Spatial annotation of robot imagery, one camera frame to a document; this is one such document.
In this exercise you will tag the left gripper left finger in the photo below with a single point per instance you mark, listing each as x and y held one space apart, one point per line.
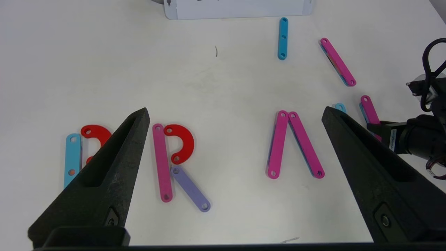
101 195

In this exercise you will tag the pink bar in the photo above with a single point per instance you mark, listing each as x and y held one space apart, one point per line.
338 62
370 111
278 146
306 146
162 164

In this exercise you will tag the white BRAIN sign card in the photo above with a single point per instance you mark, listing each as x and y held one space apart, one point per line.
240 8

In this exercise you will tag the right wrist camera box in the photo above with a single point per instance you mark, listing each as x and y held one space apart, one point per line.
423 87

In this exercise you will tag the short purple bar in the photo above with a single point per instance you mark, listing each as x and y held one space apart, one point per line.
190 188

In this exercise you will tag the large red arc piece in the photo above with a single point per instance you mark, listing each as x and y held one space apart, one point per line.
99 131

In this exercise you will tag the small red arc piece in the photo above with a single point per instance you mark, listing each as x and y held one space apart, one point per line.
186 141

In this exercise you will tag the short blue bar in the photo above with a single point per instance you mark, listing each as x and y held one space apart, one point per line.
283 38

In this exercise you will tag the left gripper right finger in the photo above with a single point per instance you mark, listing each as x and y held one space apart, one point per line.
393 195

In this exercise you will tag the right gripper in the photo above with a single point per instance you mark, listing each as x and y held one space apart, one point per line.
418 139

